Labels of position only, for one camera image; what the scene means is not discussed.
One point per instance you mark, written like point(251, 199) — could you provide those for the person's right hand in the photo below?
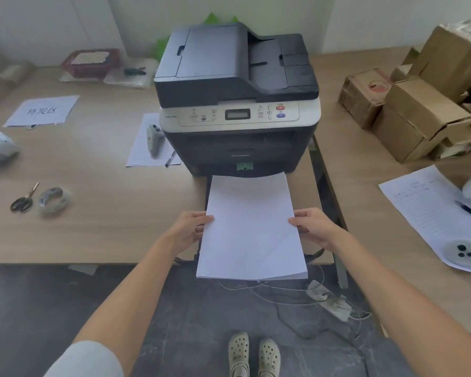
point(320, 227)

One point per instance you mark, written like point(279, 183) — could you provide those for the person's left hand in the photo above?
point(186, 231)

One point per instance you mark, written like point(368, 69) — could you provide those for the white paper sheet stack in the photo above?
point(251, 231)

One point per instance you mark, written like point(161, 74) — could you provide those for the person's right forearm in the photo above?
point(400, 298)

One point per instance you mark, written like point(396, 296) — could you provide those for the person's left forearm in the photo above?
point(133, 298)

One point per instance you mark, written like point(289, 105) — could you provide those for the person's left clog shoe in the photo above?
point(238, 355)

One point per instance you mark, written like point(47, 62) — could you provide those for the person's clog shoe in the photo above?
point(238, 355)
point(269, 359)

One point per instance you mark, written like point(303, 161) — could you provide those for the person's right clog shoe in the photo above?
point(269, 359)

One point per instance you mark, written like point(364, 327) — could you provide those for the grey black printer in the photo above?
point(235, 74)

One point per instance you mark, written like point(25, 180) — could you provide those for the clear plastic bag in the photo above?
point(117, 80)

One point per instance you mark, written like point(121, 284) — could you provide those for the black pen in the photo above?
point(169, 158)
point(465, 207)

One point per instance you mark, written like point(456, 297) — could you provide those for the white power strip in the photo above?
point(333, 304)

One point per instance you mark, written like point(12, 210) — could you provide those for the white form sheet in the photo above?
point(424, 208)
point(139, 153)

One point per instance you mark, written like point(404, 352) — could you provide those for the clear tape roll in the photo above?
point(41, 202)

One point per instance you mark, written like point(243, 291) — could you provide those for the stack of cardboard boxes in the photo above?
point(416, 113)

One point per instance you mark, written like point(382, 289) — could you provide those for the green black hand tool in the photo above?
point(135, 71)

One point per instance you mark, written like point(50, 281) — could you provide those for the red plastic basket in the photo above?
point(86, 70)

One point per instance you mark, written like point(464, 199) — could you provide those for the white sign sheet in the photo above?
point(19, 113)

